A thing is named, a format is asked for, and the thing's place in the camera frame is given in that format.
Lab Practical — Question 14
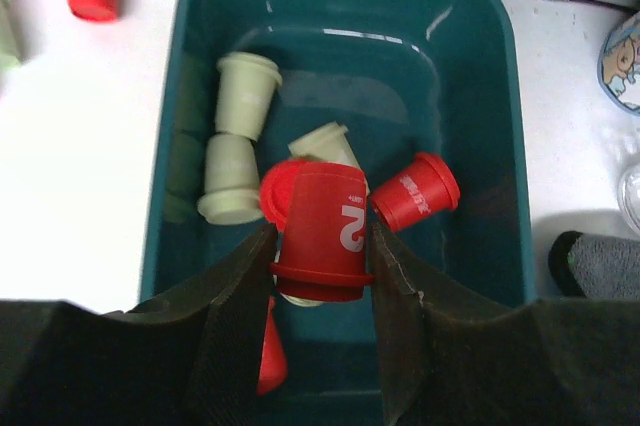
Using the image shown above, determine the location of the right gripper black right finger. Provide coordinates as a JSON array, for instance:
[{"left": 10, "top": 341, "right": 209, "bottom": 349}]
[{"left": 368, "top": 224, "right": 639, "bottom": 425}]

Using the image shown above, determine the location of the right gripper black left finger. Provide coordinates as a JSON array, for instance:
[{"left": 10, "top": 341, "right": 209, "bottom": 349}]
[{"left": 1, "top": 226, "right": 277, "bottom": 425}]

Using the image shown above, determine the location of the red coffee capsule bottom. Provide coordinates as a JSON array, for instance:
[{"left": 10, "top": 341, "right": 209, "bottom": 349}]
[{"left": 257, "top": 297, "right": 289, "bottom": 396}]

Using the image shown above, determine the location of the blue cloth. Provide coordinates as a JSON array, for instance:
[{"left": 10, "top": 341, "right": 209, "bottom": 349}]
[{"left": 548, "top": 231, "right": 639, "bottom": 301}]

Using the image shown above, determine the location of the green coffee capsule lone bottom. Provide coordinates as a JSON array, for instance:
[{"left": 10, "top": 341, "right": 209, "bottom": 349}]
[{"left": 215, "top": 52, "right": 282, "bottom": 141}]

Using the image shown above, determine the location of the teal plastic storage basket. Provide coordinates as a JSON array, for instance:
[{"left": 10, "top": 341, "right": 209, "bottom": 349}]
[{"left": 131, "top": 0, "right": 535, "bottom": 425}]

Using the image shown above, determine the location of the small clear wine glass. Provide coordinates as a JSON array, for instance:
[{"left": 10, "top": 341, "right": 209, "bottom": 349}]
[{"left": 617, "top": 164, "right": 640, "bottom": 234}]

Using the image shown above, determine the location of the black lidded white jar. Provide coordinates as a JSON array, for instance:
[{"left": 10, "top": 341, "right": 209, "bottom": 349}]
[{"left": 598, "top": 12, "right": 640, "bottom": 116}]

